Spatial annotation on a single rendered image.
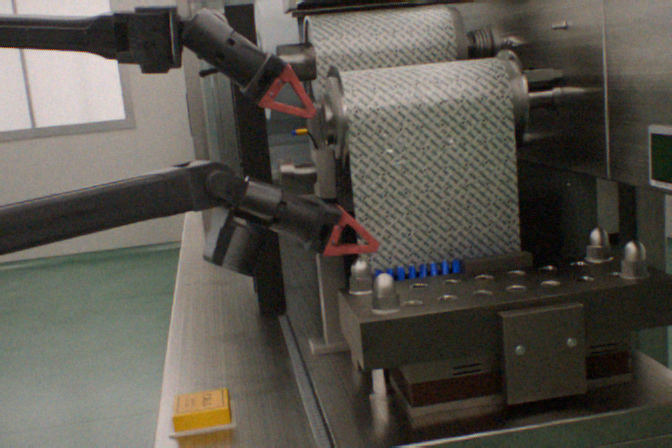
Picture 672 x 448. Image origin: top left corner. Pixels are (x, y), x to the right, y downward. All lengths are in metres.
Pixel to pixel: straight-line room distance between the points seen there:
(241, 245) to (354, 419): 0.27
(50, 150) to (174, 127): 0.98
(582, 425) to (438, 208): 0.35
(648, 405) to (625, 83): 0.39
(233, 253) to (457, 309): 0.30
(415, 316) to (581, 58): 0.44
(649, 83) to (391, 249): 0.40
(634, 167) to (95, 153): 5.91
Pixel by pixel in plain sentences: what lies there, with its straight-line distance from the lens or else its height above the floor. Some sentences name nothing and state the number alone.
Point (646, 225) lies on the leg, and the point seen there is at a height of 1.02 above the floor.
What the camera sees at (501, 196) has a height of 1.12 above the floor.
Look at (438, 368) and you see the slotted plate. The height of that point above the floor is 0.96.
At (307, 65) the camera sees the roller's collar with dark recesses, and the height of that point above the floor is 1.33.
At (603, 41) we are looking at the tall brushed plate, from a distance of 1.11.
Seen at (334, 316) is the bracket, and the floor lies 0.95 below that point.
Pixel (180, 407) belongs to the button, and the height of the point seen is 0.92.
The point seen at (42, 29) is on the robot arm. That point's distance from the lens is 1.22.
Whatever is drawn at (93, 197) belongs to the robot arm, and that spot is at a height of 1.20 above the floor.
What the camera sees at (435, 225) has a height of 1.09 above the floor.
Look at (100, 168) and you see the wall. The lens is 6.73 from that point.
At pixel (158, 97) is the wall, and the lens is 6.65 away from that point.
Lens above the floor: 1.32
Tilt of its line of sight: 11 degrees down
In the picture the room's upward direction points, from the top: 5 degrees counter-clockwise
